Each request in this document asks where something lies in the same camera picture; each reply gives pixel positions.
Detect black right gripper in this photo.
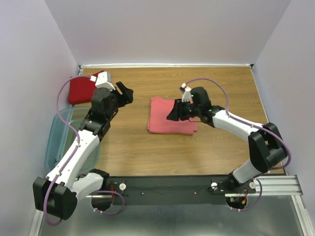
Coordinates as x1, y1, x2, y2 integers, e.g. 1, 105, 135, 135
166, 98, 201, 121

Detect pink t shirt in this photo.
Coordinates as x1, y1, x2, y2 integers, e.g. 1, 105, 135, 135
147, 96, 198, 136

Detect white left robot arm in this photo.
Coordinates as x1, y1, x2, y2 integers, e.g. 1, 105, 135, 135
32, 82, 133, 226

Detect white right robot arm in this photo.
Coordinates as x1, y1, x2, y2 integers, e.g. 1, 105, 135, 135
166, 84, 289, 193

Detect folded red t shirt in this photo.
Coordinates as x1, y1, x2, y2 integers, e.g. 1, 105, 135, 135
67, 76, 96, 105

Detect clear blue plastic bin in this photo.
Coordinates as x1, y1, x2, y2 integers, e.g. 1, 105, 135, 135
44, 106, 100, 175

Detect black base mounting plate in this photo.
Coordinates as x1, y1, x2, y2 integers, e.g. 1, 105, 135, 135
86, 175, 256, 212

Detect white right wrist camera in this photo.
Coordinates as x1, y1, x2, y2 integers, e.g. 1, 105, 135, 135
180, 83, 192, 103

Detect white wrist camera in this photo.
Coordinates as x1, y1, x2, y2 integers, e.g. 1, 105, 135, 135
90, 71, 116, 91
180, 83, 192, 103

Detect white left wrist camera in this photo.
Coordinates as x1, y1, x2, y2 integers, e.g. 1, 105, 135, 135
90, 71, 116, 91

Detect aluminium frame rail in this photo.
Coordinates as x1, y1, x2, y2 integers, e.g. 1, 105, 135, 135
30, 175, 306, 236

